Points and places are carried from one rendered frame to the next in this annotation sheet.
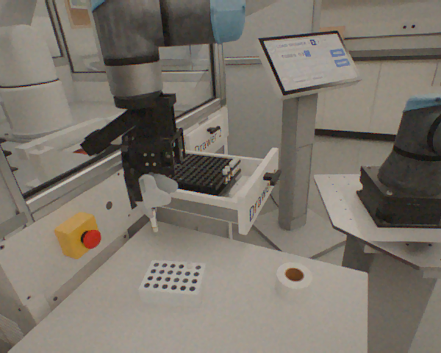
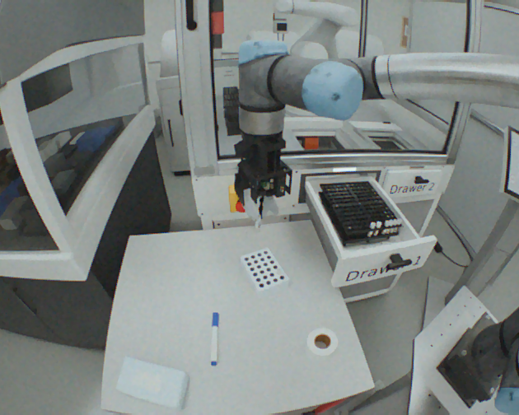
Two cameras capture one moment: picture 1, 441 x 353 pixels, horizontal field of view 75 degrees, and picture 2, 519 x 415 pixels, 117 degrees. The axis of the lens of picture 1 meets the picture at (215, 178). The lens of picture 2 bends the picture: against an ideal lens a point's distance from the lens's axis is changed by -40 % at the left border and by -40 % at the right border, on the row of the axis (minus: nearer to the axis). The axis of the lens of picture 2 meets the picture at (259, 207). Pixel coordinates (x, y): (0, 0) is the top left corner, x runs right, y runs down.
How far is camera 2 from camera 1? 0.31 m
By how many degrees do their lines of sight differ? 46
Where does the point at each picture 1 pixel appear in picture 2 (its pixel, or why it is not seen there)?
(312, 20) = not seen: outside the picture
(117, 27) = (241, 83)
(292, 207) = not seen: hidden behind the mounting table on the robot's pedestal
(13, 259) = (200, 189)
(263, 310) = (284, 338)
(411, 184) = (479, 361)
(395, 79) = not seen: outside the picture
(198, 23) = (293, 96)
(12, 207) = (209, 161)
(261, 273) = (316, 320)
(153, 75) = (261, 122)
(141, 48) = (254, 100)
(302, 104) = not seen: outside the picture
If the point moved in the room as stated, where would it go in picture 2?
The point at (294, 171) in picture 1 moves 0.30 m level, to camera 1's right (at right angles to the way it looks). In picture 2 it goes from (482, 266) to (515, 295)
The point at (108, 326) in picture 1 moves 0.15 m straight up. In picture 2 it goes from (216, 260) to (209, 221)
